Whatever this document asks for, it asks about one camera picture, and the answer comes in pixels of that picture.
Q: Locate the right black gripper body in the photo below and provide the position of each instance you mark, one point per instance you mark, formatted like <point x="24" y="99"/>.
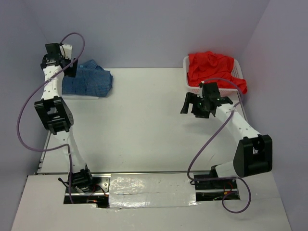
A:
<point x="202" y="108"/>

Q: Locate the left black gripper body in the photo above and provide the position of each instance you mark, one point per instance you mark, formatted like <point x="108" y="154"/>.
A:
<point x="67" y="61"/>

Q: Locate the blue plaid long sleeve shirt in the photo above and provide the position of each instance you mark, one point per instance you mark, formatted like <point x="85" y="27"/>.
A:
<point x="90" y="80"/>

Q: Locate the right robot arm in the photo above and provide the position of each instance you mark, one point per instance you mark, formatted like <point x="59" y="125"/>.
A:
<point x="254" y="151"/>

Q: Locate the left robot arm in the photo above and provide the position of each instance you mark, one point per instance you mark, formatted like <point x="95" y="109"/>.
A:
<point x="55" y="115"/>

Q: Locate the folded white shirt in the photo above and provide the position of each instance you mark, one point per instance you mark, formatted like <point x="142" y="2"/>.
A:
<point x="79" y="97"/>

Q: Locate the red shirt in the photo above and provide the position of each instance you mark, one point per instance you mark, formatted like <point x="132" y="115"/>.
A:
<point x="215" y="67"/>

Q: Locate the white plastic basket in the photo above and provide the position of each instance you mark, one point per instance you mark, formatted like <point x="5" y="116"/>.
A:
<point x="236" y="72"/>

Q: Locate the shiny silver tape sheet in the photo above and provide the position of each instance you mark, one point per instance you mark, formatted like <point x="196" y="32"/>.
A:
<point x="151" y="191"/>

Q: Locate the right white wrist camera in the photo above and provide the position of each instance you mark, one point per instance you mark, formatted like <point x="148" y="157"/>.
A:
<point x="202" y="90"/>

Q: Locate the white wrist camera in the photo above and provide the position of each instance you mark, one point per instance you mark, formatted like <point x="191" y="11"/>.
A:
<point x="66" y="50"/>
<point x="202" y="90"/>

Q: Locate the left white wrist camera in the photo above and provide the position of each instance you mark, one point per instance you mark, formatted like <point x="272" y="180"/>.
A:
<point x="66" y="50"/>

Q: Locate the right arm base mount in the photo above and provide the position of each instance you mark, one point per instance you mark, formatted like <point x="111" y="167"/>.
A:
<point x="215" y="190"/>

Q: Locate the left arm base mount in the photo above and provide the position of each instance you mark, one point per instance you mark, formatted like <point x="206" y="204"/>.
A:
<point x="97" y="194"/>

